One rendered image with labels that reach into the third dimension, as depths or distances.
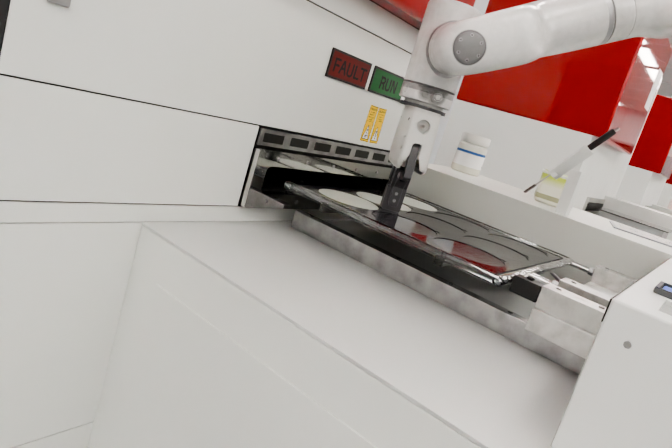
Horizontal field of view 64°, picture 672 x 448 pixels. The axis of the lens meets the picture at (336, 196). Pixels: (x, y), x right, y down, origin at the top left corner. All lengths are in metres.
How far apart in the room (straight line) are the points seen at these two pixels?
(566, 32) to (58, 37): 0.70
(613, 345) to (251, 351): 0.35
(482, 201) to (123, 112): 0.70
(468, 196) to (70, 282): 0.74
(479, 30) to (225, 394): 0.56
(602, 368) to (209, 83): 0.56
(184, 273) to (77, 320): 0.16
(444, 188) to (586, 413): 0.70
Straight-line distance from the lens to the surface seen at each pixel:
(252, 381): 0.62
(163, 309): 0.72
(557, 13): 0.93
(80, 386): 0.84
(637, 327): 0.50
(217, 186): 0.81
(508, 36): 0.81
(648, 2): 1.01
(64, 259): 0.72
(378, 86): 1.04
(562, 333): 0.70
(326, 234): 0.87
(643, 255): 1.05
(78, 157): 0.68
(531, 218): 1.08
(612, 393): 0.52
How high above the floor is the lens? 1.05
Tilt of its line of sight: 10 degrees down
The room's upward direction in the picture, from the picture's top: 17 degrees clockwise
